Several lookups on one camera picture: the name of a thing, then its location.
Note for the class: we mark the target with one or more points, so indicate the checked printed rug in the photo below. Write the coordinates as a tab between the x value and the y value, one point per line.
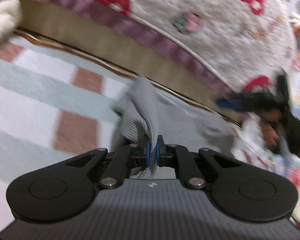
40	92

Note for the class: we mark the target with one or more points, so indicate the person's right hand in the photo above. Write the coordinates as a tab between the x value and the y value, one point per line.
270	135

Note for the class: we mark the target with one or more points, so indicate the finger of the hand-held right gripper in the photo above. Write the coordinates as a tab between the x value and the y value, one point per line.
226	104

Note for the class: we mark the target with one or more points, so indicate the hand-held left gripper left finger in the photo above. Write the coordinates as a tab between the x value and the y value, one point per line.
147	152

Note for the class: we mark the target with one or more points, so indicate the beige bed base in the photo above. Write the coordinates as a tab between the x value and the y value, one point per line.
115	45

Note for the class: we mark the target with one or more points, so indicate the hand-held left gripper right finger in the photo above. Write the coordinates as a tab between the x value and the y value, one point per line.
160	152

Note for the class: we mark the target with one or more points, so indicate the white quilt with red bears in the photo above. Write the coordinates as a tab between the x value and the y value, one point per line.
190	0

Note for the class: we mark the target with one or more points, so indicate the grey shirt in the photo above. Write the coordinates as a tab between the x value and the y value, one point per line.
170	115

